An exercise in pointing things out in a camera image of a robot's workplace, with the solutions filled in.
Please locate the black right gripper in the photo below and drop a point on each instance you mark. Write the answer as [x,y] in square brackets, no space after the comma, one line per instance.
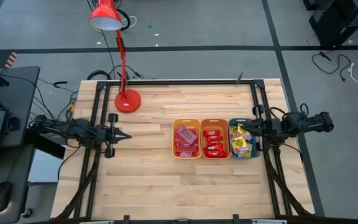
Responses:
[270,127]

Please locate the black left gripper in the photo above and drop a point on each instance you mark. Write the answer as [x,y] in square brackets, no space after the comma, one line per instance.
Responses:
[112,135]

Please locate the teal plastic bin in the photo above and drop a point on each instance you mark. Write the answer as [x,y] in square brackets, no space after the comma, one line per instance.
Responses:
[230,123]

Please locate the small red KitKat bar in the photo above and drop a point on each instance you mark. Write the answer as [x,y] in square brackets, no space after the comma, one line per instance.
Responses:
[213,146]
[211,133]
[215,138]
[208,153]
[218,153]

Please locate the yellow plastic bin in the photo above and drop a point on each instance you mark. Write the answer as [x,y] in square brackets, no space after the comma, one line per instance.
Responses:
[174,140]

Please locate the orange plastic bin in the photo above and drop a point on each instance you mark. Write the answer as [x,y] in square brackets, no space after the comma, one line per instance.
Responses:
[202,140]

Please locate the red candy pack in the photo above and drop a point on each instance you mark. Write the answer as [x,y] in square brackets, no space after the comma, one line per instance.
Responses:
[179,141]
[188,147]

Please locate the pink transparent candy pack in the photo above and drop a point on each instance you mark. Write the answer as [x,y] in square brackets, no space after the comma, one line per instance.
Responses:
[186,154]
[186,134]

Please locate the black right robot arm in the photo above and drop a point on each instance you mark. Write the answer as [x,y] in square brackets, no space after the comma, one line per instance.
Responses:
[303,124]

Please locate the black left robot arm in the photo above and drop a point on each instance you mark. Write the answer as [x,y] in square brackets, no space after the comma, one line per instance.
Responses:
[73,130]

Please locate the red desk lamp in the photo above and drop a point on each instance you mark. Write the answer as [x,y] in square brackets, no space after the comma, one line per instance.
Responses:
[127,101]

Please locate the white flat panel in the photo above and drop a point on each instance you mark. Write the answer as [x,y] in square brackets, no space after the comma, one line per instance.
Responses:
[45,168]

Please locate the black side desk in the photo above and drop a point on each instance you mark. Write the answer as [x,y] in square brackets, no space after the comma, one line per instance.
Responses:
[20,93]

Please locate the black computer case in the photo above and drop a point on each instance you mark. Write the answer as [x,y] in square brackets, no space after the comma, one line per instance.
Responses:
[337,25]

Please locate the black computer mouse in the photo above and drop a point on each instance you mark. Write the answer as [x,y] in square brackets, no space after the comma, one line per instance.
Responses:
[1,194]

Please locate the hazard striped floor strip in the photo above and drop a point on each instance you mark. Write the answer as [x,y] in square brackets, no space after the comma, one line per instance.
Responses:
[11,59]

